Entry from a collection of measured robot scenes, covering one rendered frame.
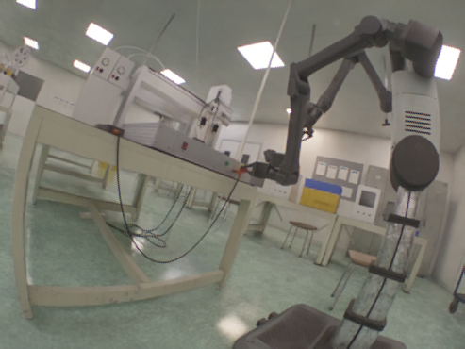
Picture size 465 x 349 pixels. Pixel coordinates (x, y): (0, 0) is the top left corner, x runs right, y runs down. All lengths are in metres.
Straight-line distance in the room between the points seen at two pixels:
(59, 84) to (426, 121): 8.44
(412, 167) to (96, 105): 1.36
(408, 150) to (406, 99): 0.17
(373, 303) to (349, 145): 4.56
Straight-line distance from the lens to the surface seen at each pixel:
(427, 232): 4.57
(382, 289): 0.67
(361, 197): 3.09
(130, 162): 0.68
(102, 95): 1.19
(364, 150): 4.99
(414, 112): 0.69
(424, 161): 0.64
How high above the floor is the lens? 0.71
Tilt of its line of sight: 3 degrees up
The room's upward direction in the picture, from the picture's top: 17 degrees clockwise
